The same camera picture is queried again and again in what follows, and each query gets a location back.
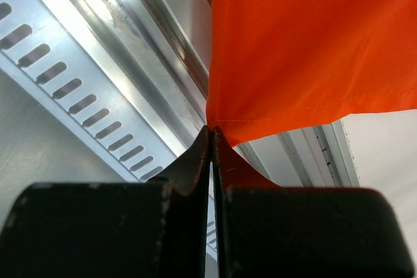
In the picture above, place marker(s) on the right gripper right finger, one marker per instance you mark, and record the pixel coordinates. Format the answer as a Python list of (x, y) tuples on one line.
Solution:
[(266, 230)]

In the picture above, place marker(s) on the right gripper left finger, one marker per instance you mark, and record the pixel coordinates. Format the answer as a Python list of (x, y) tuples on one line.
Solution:
[(152, 229)]

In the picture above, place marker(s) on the orange shorts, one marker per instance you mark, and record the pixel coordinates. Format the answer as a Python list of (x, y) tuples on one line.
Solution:
[(280, 65)]

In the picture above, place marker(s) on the aluminium mounting rail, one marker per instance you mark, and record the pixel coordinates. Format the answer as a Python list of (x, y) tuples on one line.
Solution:
[(156, 52)]

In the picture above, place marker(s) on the white slotted cable duct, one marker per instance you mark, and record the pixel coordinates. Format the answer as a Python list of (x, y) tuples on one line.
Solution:
[(41, 57)]

